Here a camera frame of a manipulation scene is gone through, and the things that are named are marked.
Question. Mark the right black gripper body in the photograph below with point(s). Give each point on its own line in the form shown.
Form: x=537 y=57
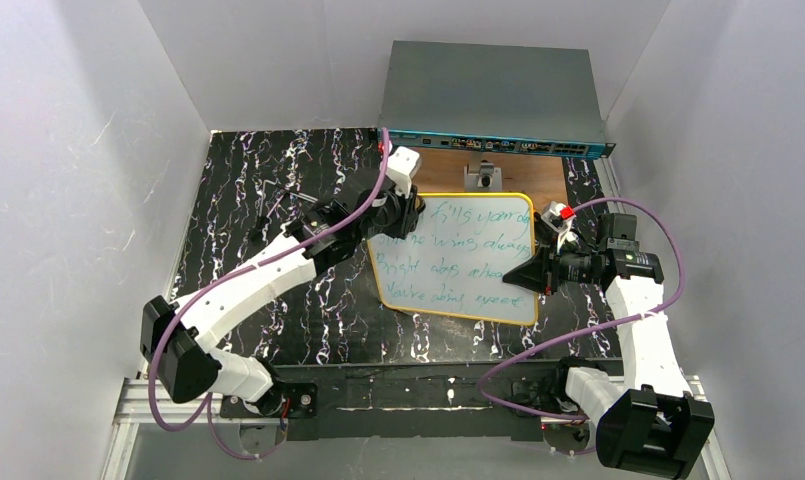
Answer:
x=548 y=271

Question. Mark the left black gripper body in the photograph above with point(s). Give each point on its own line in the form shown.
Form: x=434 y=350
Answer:
x=407 y=212

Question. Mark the yellow framed whiteboard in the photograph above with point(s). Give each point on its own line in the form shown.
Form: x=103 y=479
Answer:
x=454 y=262

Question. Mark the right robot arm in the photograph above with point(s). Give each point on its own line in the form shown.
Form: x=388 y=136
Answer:
x=651 y=423

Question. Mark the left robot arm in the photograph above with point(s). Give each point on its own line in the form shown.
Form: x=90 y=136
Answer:
x=180 y=338

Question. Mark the brown wooden board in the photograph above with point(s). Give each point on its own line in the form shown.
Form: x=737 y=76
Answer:
x=541 y=178

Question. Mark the black marble pattern mat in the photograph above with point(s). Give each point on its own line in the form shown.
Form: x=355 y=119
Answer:
x=338 y=318

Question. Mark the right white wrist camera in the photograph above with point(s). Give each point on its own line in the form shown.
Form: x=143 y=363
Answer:
x=559 y=218

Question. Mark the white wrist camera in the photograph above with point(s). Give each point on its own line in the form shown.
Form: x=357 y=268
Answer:
x=403 y=164
x=559 y=218

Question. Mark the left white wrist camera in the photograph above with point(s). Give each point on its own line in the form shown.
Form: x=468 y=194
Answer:
x=403 y=164

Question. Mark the grey metal bracket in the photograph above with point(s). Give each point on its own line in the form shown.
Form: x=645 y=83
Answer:
x=483 y=177

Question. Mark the teal network switch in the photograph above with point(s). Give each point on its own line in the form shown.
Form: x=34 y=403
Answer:
x=493 y=98

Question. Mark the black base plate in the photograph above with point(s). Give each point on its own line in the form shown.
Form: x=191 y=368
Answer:
x=436 y=400

